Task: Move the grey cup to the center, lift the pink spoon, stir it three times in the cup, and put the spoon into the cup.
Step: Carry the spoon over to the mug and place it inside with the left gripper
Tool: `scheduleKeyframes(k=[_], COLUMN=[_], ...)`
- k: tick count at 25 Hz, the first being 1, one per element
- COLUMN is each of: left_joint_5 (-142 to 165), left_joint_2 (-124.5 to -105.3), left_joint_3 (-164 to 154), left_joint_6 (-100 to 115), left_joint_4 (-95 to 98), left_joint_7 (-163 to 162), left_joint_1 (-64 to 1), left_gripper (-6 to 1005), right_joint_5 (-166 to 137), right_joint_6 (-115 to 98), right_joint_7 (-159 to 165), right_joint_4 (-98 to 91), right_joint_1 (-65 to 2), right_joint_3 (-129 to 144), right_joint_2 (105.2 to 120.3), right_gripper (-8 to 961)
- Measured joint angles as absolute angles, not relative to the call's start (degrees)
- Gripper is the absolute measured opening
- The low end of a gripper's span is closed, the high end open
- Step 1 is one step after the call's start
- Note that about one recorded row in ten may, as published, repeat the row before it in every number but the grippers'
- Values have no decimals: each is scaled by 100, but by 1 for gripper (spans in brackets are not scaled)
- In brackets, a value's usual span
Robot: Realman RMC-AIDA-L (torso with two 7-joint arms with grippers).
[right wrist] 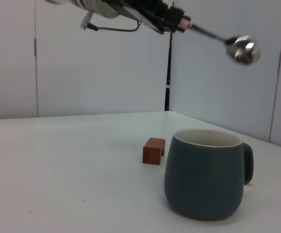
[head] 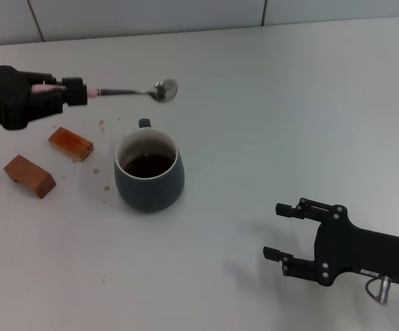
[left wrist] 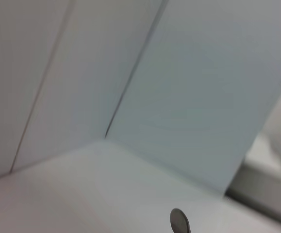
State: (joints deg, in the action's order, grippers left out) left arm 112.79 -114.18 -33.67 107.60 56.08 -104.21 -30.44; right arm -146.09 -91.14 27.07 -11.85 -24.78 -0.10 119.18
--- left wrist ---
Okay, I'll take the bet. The pink handled metal spoon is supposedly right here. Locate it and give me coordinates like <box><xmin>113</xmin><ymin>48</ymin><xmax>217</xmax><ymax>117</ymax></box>
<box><xmin>170</xmin><ymin>208</ymin><xmax>192</xmax><ymax>233</ymax></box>

